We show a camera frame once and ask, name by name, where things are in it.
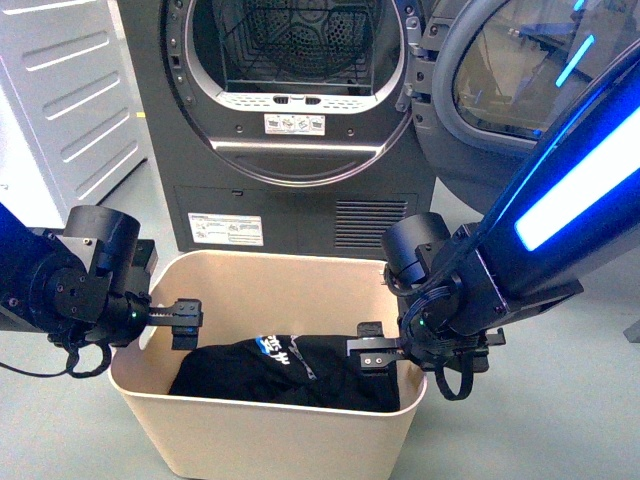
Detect dark grey dryer machine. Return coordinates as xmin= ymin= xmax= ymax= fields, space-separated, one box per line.
xmin=118 ymin=1 xmax=435 ymax=259

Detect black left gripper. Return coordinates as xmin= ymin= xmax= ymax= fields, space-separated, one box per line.
xmin=94 ymin=292 xmax=203 ymax=350

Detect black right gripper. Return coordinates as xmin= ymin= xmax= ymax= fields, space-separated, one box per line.
xmin=346 ymin=320 xmax=506 ymax=373

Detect beige plastic hamper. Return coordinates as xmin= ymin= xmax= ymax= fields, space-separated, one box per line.
xmin=109 ymin=250 xmax=427 ymax=479

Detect grey dryer door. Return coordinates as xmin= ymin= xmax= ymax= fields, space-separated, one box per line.
xmin=412 ymin=1 xmax=639 ymax=213

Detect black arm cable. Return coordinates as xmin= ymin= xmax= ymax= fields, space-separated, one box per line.
xmin=0 ymin=331 xmax=113 ymax=379
xmin=385 ymin=224 xmax=491 ymax=403

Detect black printed t-shirt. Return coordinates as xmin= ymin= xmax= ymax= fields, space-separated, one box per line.
xmin=169 ymin=335 xmax=400 ymax=413

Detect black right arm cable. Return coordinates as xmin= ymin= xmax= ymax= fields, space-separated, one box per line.
xmin=385 ymin=224 xmax=491 ymax=403

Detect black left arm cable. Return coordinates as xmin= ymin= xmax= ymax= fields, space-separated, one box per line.
xmin=0 ymin=331 xmax=113 ymax=379

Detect white washing machine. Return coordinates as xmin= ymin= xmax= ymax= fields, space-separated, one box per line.
xmin=1 ymin=1 xmax=152 ymax=227

